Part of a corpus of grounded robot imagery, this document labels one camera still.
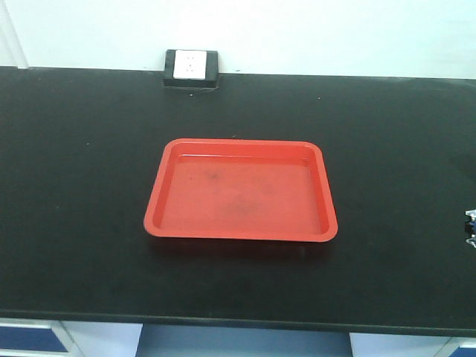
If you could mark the white socket black box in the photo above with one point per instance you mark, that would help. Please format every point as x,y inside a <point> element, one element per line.
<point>194,69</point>

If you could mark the red plastic tray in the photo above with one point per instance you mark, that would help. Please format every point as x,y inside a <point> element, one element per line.
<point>242,189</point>

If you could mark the yellow mushroom push button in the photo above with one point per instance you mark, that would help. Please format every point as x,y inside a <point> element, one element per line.
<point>470,227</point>

